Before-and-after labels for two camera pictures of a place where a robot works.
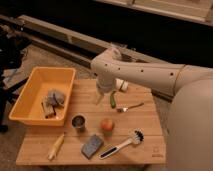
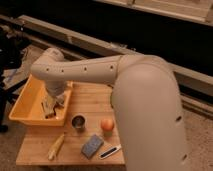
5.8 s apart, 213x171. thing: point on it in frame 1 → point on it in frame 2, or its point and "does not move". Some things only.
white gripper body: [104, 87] → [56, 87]
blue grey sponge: [91, 145] does not move
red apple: [107, 125] does not move
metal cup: [79, 121] does not move
